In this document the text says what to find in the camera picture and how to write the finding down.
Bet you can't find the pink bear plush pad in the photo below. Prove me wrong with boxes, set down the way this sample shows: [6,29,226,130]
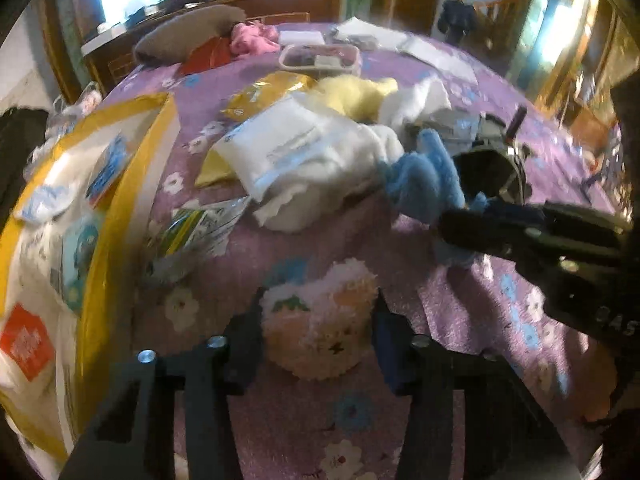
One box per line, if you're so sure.
[260,258,378,380]

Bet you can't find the lemon print tissue pack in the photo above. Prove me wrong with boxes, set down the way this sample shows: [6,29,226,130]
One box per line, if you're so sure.
[142,196,252,286]

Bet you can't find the blue fuzzy cloth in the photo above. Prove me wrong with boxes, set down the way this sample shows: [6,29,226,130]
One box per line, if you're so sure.
[376,128,490,267]

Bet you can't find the red label tissue pack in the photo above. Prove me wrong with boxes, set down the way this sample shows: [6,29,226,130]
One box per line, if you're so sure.
[1,302,55,396]

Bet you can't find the blue print wipes packet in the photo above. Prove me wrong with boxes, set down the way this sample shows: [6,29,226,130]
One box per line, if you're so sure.
[85,132,132,209]

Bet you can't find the silver foil packet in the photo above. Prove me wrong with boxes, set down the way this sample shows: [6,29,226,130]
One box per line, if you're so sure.
[214,91,358,203]

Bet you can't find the yellow fuzzy cloth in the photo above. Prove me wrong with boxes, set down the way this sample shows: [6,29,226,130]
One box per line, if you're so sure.
[308,74,399,122]

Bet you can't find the yellow snack packet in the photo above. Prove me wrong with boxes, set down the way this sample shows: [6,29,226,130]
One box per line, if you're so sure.
[222,70,317,122]

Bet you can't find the black electric motor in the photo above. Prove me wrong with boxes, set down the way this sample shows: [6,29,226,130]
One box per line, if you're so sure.
[454,105,532,205]

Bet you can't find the light blue bear pack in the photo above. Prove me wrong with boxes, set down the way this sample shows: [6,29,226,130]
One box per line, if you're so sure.
[61,211,104,314]

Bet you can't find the white fuzzy cloth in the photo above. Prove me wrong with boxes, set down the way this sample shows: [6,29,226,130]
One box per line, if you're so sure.
[254,76,451,233]

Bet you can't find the yellow-edged white foam box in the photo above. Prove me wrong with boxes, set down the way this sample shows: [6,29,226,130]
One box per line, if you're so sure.
[1,93,180,463]

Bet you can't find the purple floral tablecloth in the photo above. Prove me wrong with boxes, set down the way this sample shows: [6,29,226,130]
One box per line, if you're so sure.
[102,41,615,479]

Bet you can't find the white paper sheets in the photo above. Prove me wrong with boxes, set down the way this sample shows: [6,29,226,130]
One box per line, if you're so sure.
[335,18,477,84]

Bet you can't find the person in dark clothes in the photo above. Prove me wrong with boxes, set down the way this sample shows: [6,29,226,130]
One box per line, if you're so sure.
[436,0,477,47]

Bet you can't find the clear plastic bags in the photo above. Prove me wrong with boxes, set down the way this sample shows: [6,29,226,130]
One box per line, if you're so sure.
[46,81,103,139]

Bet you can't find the clear plastic container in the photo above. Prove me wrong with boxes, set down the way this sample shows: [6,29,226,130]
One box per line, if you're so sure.
[279,44,362,77]

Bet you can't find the red cloth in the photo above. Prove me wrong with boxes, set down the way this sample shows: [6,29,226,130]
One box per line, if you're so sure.
[178,37,232,77]

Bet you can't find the wooden cabinet counter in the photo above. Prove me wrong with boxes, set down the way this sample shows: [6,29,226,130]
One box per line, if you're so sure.
[81,0,337,93]

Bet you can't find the brown fuzzy cushion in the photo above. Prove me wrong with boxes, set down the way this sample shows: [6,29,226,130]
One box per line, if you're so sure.
[134,4,246,66]

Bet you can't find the pink plush cloth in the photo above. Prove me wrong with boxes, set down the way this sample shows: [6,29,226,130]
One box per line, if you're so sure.
[230,22,281,58]

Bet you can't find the white rectangular box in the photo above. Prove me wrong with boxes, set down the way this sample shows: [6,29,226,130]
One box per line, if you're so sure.
[279,30,326,47]

